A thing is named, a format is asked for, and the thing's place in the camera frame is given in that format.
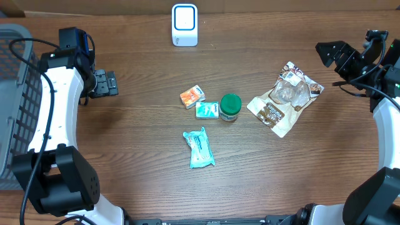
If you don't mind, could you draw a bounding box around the white barcode scanner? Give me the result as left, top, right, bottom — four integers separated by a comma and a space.
171, 3, 198, 47

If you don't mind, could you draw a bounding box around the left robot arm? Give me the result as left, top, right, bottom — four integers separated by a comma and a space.
11, 27, 132, 224

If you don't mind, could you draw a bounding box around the grey plastic mesh basket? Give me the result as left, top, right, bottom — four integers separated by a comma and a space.
1, 24, 42, 190

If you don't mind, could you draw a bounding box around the orange tissue pack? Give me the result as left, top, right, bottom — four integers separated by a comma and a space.
179, 85, 206, 109

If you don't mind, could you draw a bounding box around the teal wipes packet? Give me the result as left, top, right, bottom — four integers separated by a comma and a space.
182, 127, 215, 169

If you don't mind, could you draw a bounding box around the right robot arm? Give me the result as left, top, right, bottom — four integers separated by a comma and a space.
282, 31, 399, 224

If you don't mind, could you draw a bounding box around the teal tissue pack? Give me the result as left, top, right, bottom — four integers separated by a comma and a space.
196, 102, 219, 119

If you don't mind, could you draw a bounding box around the green lid jar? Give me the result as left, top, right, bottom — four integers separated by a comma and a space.
219, 93, 242, 121

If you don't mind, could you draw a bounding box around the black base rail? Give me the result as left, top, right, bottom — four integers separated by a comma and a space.
130, 214, 296, 225

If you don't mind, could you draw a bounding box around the brown snack bag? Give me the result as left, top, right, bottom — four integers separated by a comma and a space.
247, 61, 324, 138

